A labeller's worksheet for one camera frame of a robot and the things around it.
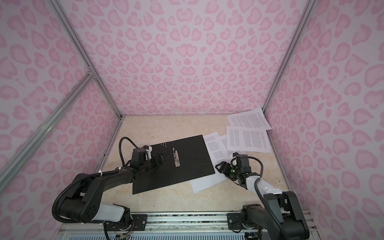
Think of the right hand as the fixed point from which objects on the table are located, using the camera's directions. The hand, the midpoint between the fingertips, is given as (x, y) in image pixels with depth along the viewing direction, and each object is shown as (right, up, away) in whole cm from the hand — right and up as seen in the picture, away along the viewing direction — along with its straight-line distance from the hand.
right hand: (220, 168), depth 87 cm
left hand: (-33, +5, +4) cm, 34 cm away
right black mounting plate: (+5, -22, -14) cm, 27 cm away
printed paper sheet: (0, +8, +12) cm, 15 cm away
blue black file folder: (-19, +4, +8) cm, 21 cm away
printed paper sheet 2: (-10, -8, -1) cm, 13 cm away
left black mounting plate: (-42, -23, -14) cm, 50 cm away
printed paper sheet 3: (+6, +15, +18) cm, 24 cm away
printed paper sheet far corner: (+32, +31, +31) cm, 54 cm away
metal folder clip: (-27, +5, +8) cm, 28 cm away
